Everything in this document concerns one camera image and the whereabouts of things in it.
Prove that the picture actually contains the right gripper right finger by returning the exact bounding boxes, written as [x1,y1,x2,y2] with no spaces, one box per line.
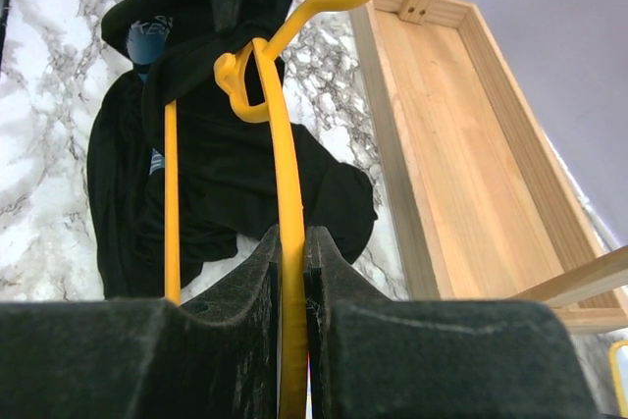
[303,227,600,418]

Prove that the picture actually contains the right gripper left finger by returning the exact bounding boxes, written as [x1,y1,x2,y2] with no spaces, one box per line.
[1,229,281,418]

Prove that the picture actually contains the yellow plastic hanger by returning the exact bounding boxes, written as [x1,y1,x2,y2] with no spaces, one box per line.
[164,0,418,419]

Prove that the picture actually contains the wooden clothes rack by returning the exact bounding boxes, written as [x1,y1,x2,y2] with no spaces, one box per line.
[350,0,627,334]

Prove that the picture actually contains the small whiteboard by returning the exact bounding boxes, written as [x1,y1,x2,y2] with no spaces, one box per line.
[608,340,628,417]

